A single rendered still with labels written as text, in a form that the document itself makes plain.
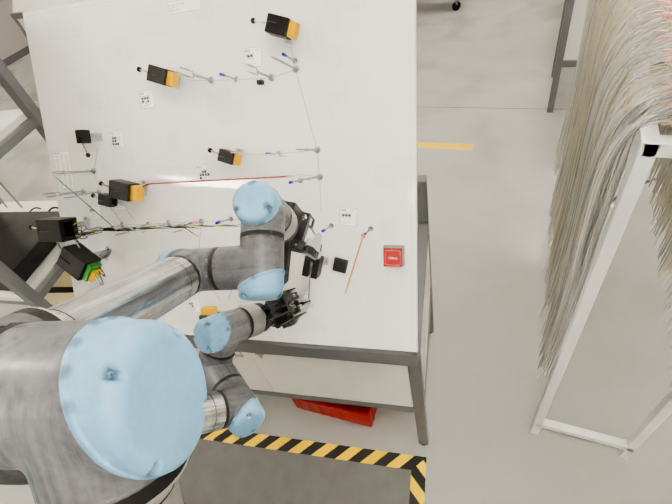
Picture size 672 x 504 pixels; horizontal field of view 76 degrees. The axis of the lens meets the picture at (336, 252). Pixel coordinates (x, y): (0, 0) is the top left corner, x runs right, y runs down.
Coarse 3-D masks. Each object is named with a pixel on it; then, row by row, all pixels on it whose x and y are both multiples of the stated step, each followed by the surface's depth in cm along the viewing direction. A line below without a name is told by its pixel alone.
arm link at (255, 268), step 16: (240, 240) 71; (256, 240) 69; (272, 240) 70; (224, 256) 70; (240, 256) 69; (256, 256) 68; (272, 256) 69; (224, 272) 69; (240, 272) 69; (256, 272) 68; (272, 272) 69; (224, 288) 72; (240, 288) 69; (256, 288) 68; (272, 288) 68
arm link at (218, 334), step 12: (228, 312) 93; (240, 312) 94; (204, 324) 87; (216, 324) 88; (228, 324) 89; (240, 324) 92; (252, 324) 94; (204, 336) 88; (216, 336) 87; (228, 336) 89; (240, 336) 92; (204, 348) 88; (216, 348) 88; (228, 348) 91
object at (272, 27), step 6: (252, 18) 105; (270, 18) 102; (276, 18) 101; (282, 18) 101; (288, 18) 101; (270, 24) 102; (276, 24) 102; (282, 24) 101; (288, 24) 101; (264, 30) 103; (270, 30) 102; (276, 30) 102; (282, 30) 102; (276, 36) 105; (282, 36) 103; (288, 42) 110
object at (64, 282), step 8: (64, 272) 177; (64, 280) 173; (56, 288) 170; (64, 288) 169; (72, 288) 168; (48, 296) 169; (56, 296) 168; (64, 296) 167; (72, 296) 166; (56, 304) 166
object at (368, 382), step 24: (264, 360) 151; (288, 360) 147; (312, 360) 143; (336, 360) 140; (288, 384) 163; (312, 384) 158; (336, 384) 154; (360, 384) 150; (384, 384) 147; (408, 384) 143
